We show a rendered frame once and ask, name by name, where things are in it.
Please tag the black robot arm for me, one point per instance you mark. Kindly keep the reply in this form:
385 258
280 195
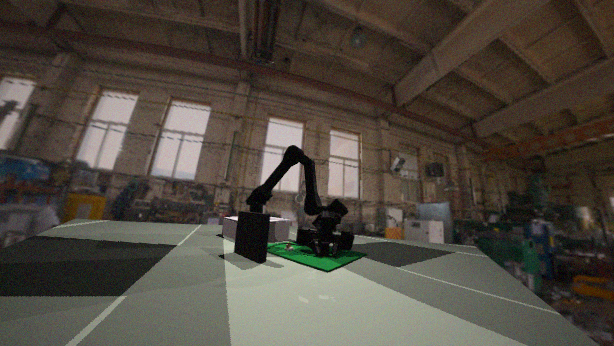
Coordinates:
330 216

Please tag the green circuit board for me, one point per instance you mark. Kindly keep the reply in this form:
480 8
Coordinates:
307 257

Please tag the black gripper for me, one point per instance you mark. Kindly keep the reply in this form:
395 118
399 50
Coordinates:
343 241

